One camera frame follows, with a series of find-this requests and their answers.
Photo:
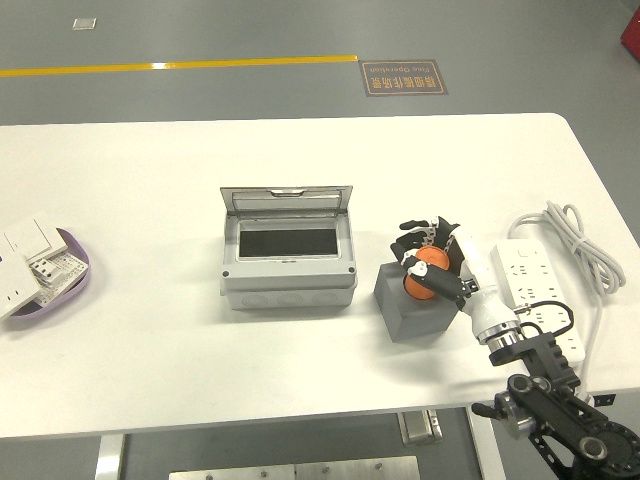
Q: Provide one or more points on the small white socket module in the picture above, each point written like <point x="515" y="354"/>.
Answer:
<point x="42" y="270"/>

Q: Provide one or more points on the orange cylinder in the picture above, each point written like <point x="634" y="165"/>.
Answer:
<point x="431" y="256"/>

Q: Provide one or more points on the purple plastic tray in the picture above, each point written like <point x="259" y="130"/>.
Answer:
<point x="75" y="295"/>

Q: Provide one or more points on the steel base plate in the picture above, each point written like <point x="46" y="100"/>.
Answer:
<point x="232" y="472"/>

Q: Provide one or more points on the white rocker switch plate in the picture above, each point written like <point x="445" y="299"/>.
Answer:
<point x="30" y="235"/>

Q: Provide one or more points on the grey metal table bracket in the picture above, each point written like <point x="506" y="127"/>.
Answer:
<point x="420" y="427"/>

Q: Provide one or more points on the small metal floor plate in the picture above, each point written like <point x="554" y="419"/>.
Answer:
<point x="84" y="24"/>

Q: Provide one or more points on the red object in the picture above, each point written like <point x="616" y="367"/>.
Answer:
<point x="631" y="32"/>

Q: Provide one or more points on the white perforated panel frame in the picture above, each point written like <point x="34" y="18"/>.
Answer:
<point x="70" y="267"/>

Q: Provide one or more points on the white power strip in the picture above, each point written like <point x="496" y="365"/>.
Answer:
<point x="520" y="265"/>

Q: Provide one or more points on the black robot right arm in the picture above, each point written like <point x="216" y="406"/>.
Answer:
<point x="550" y="395"/>

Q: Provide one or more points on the grey cube with round hole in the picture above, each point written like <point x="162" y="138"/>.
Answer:
<point x="420" y="320"/>

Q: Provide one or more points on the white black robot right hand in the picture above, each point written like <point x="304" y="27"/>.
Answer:
<point x="492" y="310"/>

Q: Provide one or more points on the white table leg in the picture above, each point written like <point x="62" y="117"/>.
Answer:
<point x="109" y="457"/>
<point x="487" y="450"/>

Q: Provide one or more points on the grey electrical box with lid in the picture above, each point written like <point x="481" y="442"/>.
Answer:
<point x="285" y="295"/>

